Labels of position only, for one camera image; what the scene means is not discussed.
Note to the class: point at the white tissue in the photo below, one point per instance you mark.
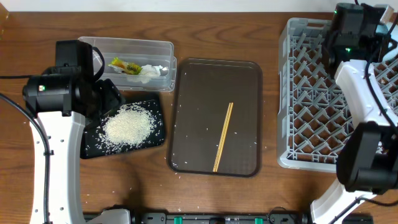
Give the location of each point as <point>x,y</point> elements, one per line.
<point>147,73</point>

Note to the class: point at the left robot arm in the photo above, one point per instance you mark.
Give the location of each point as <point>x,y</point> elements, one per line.
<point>60,107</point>

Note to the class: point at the wooden chopstick right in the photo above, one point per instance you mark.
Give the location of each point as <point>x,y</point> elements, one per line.
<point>224,138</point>

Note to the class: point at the grey dishwasher rack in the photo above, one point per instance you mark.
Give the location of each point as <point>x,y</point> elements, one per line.
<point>314,121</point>

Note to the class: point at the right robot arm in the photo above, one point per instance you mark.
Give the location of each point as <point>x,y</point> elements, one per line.
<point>360,36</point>

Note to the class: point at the black plastic tray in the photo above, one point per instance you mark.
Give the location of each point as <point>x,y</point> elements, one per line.
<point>88,152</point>

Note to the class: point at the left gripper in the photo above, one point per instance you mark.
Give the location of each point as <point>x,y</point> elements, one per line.
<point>111,98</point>

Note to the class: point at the yellow green snack wrapper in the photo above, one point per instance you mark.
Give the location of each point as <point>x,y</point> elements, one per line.
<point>121,66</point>

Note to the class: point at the brown serving tray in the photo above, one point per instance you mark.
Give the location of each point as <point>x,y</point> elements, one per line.
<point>217,127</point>

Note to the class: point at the clear plastic waste bin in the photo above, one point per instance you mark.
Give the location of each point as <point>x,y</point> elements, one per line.
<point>141,52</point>

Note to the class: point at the pile of white rice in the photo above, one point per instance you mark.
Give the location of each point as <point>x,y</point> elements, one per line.
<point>134,126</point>

